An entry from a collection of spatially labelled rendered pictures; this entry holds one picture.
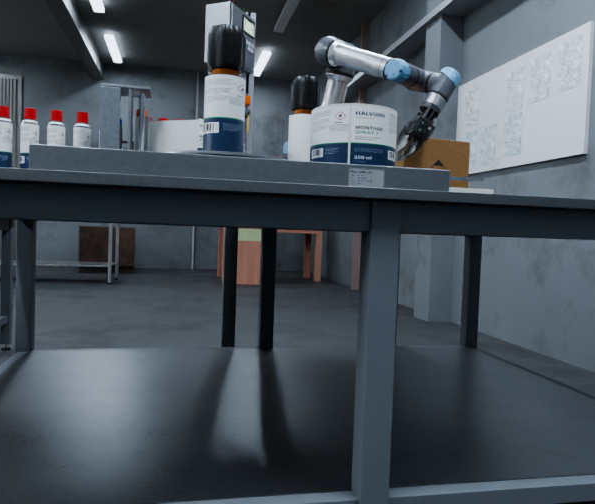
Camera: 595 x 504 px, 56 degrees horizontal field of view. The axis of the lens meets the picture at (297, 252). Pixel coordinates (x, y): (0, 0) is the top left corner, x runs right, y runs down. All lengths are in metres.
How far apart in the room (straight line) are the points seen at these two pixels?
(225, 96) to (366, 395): 0.68
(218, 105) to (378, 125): 0.35
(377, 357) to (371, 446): 0.18
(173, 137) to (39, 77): 8.79
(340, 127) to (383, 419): 0.62
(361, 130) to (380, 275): 0.34
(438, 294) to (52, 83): 7.57
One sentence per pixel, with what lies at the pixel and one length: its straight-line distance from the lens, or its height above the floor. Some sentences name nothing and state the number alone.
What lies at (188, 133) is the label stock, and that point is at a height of 1.02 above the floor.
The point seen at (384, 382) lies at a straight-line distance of 1.12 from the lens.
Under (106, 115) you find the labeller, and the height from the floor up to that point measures 1.05.
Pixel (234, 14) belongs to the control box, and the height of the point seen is 1.44.
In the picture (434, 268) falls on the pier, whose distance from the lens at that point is 4.92.
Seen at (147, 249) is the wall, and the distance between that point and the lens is 9.98.
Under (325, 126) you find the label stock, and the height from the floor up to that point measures 0.98.
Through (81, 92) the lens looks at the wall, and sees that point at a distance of 10.33.
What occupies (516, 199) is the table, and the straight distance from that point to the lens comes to 1.18.
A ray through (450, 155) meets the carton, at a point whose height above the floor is 1.06.
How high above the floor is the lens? 0.74
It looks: 2 degrees down
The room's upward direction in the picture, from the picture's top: 2 degrees clockwise
